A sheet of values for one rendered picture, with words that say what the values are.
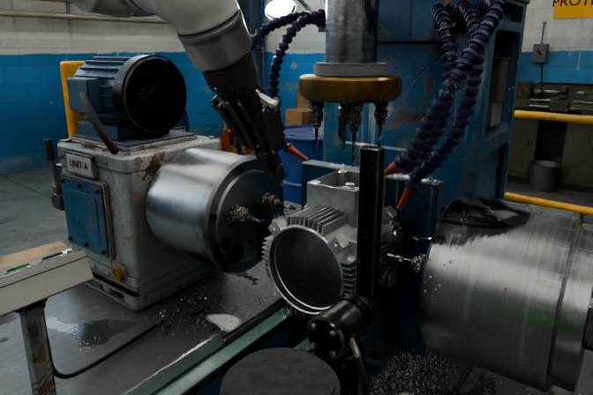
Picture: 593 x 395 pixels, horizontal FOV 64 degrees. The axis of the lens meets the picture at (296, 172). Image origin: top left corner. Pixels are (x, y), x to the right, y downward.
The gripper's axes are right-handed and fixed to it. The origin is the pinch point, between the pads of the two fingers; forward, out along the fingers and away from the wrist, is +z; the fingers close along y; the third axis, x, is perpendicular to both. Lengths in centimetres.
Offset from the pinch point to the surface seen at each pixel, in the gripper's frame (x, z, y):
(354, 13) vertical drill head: -21.9, -15.5, -8.1
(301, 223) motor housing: 3.5, 8.8, -5.1
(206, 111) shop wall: -352, 293, 517
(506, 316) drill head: 7.3, 10.8, -38.5
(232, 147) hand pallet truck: -261, 269, 370
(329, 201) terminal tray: -4.1, 10.8, -5.7
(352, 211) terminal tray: -3.7, 11.5, -10.4
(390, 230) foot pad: -6.5, 17.9, -15.1
